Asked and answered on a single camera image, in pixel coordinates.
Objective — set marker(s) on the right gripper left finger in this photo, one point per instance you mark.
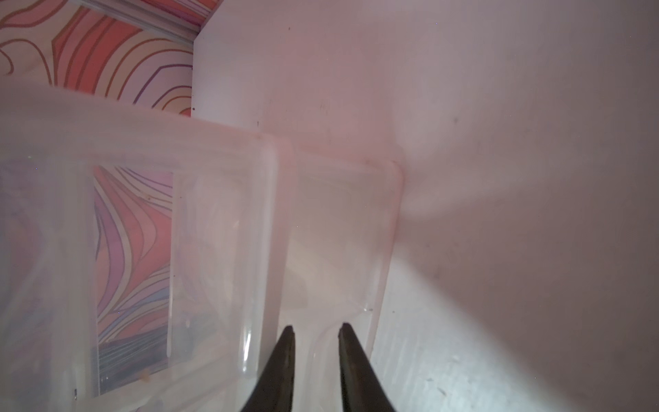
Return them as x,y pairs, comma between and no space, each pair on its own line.
273,391

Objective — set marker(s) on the white plastic drawer organizer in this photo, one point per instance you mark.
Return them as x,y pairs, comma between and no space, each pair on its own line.
142,255

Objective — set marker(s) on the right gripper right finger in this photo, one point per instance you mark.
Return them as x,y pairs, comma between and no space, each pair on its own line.
361,389

